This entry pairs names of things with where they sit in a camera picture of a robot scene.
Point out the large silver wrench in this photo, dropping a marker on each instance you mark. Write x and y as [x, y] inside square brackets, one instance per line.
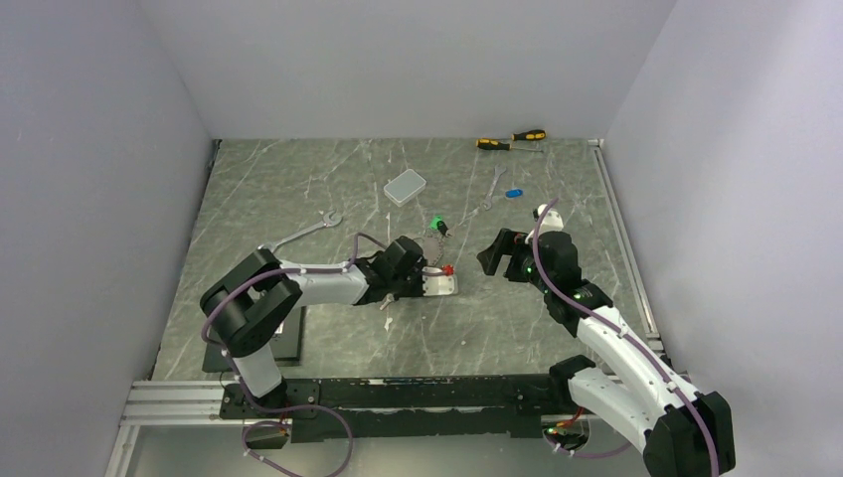
[328, 220]

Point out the yellow black screwdriver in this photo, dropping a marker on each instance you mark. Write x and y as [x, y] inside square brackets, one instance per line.
[530, 135]
[488, 144]

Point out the small silver wrench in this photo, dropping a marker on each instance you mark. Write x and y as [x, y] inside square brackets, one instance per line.
[487, 203]

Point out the lower yellow black screwdriver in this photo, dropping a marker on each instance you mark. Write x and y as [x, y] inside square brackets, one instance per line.
[488, 144]

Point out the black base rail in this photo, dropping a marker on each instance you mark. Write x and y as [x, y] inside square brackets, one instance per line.
[519, 406]

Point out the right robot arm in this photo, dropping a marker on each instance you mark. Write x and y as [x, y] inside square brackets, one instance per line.
[678, 430]

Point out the clear plastic box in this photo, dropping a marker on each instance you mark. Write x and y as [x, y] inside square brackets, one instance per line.
[405, 187]

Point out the green tagged key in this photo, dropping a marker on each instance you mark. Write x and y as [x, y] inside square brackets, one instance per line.
[438, 225]

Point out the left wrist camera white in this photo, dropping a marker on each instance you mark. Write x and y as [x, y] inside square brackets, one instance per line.
[438, 281]

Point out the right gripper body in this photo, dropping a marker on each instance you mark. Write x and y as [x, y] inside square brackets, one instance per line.
[523, 266]

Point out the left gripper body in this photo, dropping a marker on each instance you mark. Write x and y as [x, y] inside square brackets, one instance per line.
[411, 284]

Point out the upper yellow black screwdriver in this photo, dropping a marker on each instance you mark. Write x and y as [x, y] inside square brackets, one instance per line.
[530, 135]

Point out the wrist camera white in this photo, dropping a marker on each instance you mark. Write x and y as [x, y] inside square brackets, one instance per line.
[438, 281]
[547, 220]

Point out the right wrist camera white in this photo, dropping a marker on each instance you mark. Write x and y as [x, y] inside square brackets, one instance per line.
[547, 220]

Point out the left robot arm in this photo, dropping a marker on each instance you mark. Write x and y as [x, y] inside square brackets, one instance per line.
[245, 308]

